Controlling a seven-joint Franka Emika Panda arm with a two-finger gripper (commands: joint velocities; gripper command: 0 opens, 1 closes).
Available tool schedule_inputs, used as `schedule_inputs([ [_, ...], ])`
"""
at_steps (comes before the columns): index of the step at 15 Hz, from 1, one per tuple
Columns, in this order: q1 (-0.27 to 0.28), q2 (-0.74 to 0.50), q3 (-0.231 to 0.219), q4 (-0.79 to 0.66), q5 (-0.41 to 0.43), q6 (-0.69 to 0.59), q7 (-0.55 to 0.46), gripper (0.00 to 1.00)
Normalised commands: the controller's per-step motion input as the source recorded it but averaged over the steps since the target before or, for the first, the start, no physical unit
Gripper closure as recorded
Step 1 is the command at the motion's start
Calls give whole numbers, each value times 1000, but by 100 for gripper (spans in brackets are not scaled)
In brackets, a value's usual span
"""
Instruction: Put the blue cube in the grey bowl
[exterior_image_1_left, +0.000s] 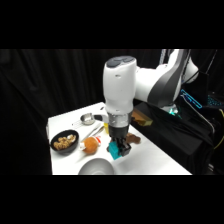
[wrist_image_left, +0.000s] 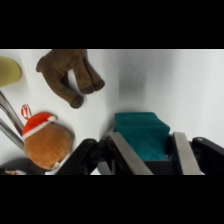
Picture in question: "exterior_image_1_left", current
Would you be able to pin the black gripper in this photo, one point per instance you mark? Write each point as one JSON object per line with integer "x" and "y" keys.
{"x": 119, "y": 132}

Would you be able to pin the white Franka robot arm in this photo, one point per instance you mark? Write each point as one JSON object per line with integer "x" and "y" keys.
{"x": 133, "y": 83}

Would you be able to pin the grey bowl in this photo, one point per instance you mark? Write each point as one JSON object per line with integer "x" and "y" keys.
{"x": 96, "y": 167}

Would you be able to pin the black bowl with pasta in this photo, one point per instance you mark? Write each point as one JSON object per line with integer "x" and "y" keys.
{"x": 64, "y": 142}

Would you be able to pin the brown plush toy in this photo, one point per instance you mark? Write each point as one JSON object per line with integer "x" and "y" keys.
{"x": 134, "y": 138}

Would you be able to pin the orange bottle with white cap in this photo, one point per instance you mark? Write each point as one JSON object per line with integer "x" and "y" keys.
{"x": 90, "y": 145}

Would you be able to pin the silver metal utensil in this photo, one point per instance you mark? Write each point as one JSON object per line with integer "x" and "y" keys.
{"x": 93, "y": 131}

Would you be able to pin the silver measuring cup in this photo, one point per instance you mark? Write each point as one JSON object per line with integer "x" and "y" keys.
{"x": 87, "y": 118}

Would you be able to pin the black covered robot stand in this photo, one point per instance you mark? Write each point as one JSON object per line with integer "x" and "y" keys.
{"x": 173, "y": 140}

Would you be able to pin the small green light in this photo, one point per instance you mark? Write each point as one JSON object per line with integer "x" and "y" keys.
{"x": 173, "y": 111}

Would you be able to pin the blue lit screen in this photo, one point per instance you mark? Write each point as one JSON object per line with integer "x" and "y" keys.
{"x": 192, "y": 99}

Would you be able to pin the black curtain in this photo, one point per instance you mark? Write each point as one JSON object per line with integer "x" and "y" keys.
{"x": 33, "y": 93}

